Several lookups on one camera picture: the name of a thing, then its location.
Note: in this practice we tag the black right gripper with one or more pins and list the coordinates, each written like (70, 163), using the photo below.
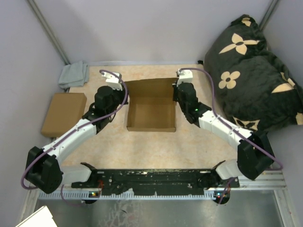
(174, 90)

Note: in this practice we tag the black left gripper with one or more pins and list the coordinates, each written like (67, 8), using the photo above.
(122, 93)

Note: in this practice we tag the brown cardboard box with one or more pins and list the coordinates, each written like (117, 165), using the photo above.
(151, 106)
(65, 110)

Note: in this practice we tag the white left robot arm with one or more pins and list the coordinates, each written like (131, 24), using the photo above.
(43, 167)

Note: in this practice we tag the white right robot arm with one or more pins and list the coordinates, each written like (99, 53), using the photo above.
(229, 139)

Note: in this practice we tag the folded brown cardboard box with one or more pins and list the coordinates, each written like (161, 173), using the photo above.
(65, 110)

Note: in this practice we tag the grey folded cloth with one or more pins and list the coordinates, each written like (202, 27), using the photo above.
(74, 75)

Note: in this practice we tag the black floral pillow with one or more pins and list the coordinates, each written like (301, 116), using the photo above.
(252, 85)

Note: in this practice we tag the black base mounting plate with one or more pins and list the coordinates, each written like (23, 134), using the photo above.
(148, 181)

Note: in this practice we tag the white board corner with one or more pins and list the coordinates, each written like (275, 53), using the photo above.
(40, 218)

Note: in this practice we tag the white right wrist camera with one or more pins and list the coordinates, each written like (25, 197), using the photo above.
(184, 76)

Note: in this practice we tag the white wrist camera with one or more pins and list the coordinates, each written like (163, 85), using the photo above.
(184, 76)
(113, 81)

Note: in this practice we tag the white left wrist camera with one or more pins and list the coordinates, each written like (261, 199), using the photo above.
(113, 81)

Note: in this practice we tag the white slotted cable duct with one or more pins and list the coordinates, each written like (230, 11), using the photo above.
(94, 194)

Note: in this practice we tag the aluminium rail frame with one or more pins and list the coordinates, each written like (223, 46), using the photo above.
(44, 171)

